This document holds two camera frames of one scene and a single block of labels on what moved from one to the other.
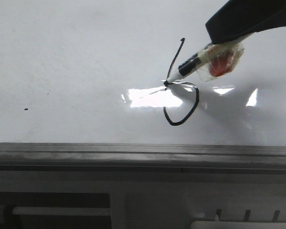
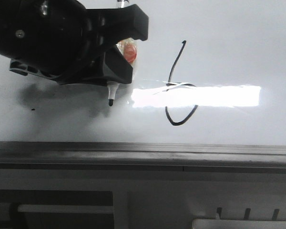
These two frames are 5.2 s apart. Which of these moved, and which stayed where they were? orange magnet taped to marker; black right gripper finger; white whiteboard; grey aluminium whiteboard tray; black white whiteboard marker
Moved: black white whiteboard marker; black right gripper finger; orange magnet taped to marker
Stayed: grey aluminium whiteboard tray; white whiteboard
